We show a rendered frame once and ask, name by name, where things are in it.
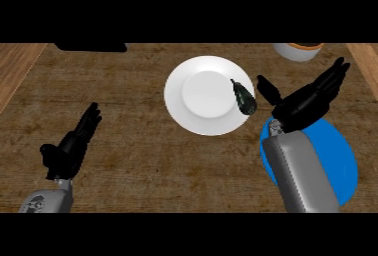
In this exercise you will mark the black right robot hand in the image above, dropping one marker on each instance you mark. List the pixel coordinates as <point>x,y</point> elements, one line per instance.
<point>304,103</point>

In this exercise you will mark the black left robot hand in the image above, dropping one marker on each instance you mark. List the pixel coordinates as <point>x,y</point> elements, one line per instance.
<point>70,146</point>

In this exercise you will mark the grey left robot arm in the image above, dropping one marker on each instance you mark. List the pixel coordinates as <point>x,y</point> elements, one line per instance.
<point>48,198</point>

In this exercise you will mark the dark eggplant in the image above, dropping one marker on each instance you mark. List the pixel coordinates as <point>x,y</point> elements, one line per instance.
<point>243,98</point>

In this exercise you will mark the blue plate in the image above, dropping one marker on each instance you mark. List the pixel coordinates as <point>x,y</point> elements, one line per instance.
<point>339,160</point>

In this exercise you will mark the white plate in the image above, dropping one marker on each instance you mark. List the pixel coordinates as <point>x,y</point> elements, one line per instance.
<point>208,95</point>

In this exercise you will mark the white cup with orange rim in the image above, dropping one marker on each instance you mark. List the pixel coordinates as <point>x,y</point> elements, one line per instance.
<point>296,50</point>

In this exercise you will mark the black appliance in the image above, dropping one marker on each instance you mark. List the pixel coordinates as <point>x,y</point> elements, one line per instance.
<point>90,47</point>

